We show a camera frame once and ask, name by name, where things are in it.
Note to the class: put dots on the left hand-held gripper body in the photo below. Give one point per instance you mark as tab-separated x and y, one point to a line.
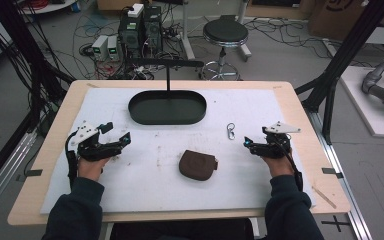
95	150

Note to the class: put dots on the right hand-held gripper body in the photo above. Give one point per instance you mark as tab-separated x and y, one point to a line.
275	148

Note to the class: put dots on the person's left hand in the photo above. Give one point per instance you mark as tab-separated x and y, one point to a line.
90	169

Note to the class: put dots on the person's right hand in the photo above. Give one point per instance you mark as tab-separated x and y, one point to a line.
280	167

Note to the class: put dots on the black oval tray hanger stand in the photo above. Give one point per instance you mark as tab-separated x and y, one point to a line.
166	108

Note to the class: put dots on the white table mat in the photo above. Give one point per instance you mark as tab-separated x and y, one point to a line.
146	186

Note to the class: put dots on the brown pouch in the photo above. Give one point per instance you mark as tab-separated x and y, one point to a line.
196	165

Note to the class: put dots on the black tape strip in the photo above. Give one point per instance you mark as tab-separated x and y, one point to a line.
33	173
331	171

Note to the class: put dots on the thin wooden stick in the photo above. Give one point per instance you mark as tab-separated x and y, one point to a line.
324	197

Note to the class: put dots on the grey power supply unit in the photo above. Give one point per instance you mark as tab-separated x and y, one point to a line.
100	46
113	48

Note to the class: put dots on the black computer tower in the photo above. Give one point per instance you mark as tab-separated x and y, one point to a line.
152	28
130	38

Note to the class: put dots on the black tape cross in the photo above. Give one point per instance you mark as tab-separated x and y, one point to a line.
336	223

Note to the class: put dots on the white platform board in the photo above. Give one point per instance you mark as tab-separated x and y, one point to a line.
366	113

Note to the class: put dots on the black round stool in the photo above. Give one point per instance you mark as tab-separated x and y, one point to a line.
225	33

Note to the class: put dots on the white box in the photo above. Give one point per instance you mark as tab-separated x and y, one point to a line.
135	10

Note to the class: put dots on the white desk leg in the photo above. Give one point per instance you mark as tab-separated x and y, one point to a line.
186	33

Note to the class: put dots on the brown cardboard box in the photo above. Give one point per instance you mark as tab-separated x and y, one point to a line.
335	18

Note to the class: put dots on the aluminium rail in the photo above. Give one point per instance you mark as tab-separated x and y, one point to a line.
0	180
343	186

